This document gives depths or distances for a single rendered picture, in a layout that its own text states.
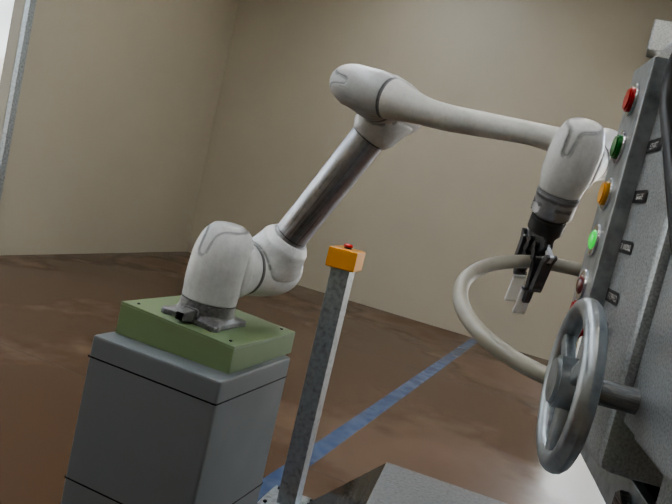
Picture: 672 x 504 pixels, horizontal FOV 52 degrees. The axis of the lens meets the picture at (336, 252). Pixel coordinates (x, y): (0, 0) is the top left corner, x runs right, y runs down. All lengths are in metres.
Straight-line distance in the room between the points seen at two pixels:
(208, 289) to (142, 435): 0.41
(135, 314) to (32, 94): 4.93
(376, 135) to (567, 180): 0.59
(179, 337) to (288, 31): 7.07
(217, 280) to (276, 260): 0.20
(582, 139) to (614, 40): 6.33
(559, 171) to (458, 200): 6.23
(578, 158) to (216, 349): 0.97
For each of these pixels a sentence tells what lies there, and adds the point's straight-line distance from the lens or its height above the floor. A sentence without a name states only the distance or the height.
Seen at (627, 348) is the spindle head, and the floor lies 1.25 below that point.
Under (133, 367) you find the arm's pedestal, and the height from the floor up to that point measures 0.75.
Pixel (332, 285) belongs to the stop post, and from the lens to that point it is 2.72.
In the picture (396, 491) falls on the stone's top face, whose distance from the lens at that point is 1.27.
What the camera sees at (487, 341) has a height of 1.13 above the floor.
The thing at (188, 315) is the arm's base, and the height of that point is 0.90.
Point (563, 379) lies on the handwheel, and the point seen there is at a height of 1.22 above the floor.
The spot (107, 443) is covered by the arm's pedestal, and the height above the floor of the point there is 0.54.
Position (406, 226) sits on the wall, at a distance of 7.81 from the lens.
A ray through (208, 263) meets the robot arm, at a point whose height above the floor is 1.05.
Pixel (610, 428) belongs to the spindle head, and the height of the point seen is 1.18.
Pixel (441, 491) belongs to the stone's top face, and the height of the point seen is 0.84.
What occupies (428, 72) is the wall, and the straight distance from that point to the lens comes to 7.96.
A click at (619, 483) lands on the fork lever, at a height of 1.11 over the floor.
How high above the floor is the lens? 1.34
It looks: 6 degrees down
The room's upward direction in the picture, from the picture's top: 13 degrees clockwise
